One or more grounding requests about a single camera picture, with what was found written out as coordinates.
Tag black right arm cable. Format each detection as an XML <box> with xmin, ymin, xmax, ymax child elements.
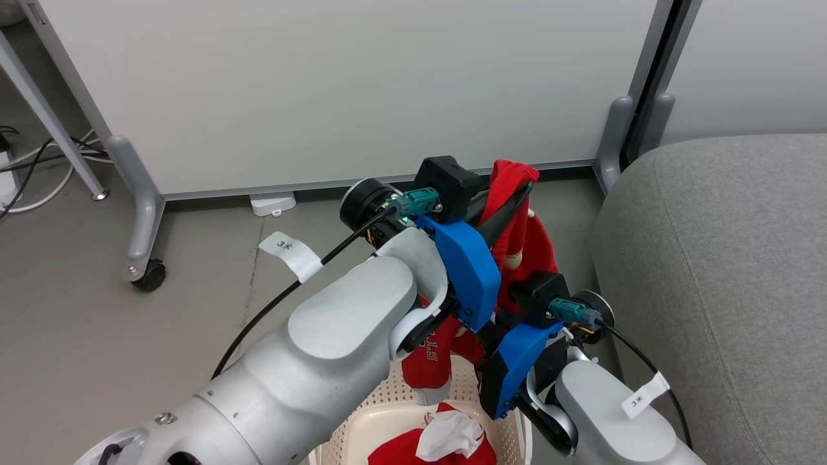
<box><xmin>598</xmin><ymin>320</ymin><xmax>693</xmax><ymax>450</ymax></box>

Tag teal right cable connector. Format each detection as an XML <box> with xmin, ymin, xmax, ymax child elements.
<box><xmin>548</xmin><ymin>297</ymin><xmax>602</xmax><ymax>329</ymax></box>

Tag grey metal table leg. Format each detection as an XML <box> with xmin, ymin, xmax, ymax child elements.
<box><xmin>0</xmin><ymin>29</ymin><xmax>109</xmax><ymax>201</ymax></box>

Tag teal cable connector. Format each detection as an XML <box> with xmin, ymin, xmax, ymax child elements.
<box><xmin>388</xmin><ymin>187</ymin><xmax>441</xmax><ymax>217</ymax></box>
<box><xmin>548</xmin><ymin>297</ymin><xmax>602</xmax><ymax>329</ymax></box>

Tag white cable tag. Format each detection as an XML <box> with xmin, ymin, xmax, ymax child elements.
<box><xmin>258</xmin><ymin>231</ymin><xmax>324</xmax><ymax>284</ymax></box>
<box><xmin>622</xmin><ymin>373</ymin><xmax>671</xmax><ymax>419</ymax></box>

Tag black floor cables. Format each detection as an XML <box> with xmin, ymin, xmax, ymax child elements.
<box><xmin>0</xmin><ymin>126</ymin><xmax>110</xmax><ymax>220</ymax></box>

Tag white cloth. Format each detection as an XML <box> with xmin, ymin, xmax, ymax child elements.
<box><xmin>415</xmin><ymin>410</ymin><xmax>485</xmax><ymax>462</ymax></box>

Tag plain red garment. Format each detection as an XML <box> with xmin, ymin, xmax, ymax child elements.
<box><xmin>367</xmin><ymin>402</ymin><xmax>498</xmax><ymax>465</ymax></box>

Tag red jersey with white lettering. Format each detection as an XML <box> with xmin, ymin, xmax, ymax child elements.
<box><xmin>401</xmin><ymin>160</ymin><xmax>560</xmax><ymax>406</ymax></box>

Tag white right cable tag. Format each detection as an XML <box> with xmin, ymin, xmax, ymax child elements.
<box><xmin>622</xmin><ymin>373</ymin><xmax>671</xmax><ymax>419</ymax></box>

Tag black caster wheel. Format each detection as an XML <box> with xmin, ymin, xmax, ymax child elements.
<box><xmin>131</xmin><ymin>258</ymin><xmax>167</xmax><ymax>293</ymax></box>

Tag cream perforated laundry basket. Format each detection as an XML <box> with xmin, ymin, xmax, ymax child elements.
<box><xmin>309</xmin><ymin>354</ymin><xmax>534</xmax><ymax>465</ymax></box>

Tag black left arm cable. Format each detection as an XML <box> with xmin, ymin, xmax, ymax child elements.
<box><xmin>210</xmin><ymin>205</ymin><xmax>398</xmax><ymax>382</ymax></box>

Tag white partition panel grey frame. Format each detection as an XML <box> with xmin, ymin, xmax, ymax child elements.
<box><xmin>19</xmin><ymin>0</ymin><xmax>676</xmax><ymax>283</ymax></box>

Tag white power strip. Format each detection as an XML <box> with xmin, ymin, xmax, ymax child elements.
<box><xmin>0</xmin><ymin>149</ymin><xmax>23</xmax><ymax>207</ymax></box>

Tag grey fabric sofa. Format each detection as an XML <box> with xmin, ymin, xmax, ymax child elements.
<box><xmin>591</xmin><ymin>134</ymin><xmax>827</xmax><ymax>465</ymax></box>

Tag grey partition panel with post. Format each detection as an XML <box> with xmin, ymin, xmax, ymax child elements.
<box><xmin>623</xmin><ymin>0</ymin><xmax>827</xmax><ymax>172</ymax></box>

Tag small white floor device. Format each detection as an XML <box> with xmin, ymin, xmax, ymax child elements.
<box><xmin>250</xmin><ymin>191</ymin><xmax>297</xmax><ymax>218</ymax></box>

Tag white left cable tag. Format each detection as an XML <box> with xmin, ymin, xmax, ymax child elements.
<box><xmin>258</xmin><ymin>231</ymin><xmax>324</xmax><ymax>284</ymax></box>

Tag teal left cable connector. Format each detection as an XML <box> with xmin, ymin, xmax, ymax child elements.
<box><xmin>388</xmin><ymin>187</ymin><xmax>441</xmax><ymax>217</ymax></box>

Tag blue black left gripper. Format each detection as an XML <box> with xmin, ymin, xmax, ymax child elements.
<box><xmin>413</xmin><ymin>181</ymin><xmax>535</xmax><ymax>333</ymax></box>

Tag white floor cable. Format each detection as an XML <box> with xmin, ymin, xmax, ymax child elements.
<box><xmin>0</xmin><ymin>129</ymin><xmax>99</xmax><ymax>214</ymax></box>

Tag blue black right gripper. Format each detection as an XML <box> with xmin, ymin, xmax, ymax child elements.
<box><xmin>477</xmin><ymin>320</ymin><xmax>571</xmax><ymax>420</ymax></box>

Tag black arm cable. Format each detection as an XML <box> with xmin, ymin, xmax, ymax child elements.
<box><xmin>210</xmin><ymin>205</ymin><xmax>398</xmax><ymax>382</ymax></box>
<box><xmin>598</xmin><ymin>320</ymin><xmax>693</xmax><ymax>450</ymax></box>

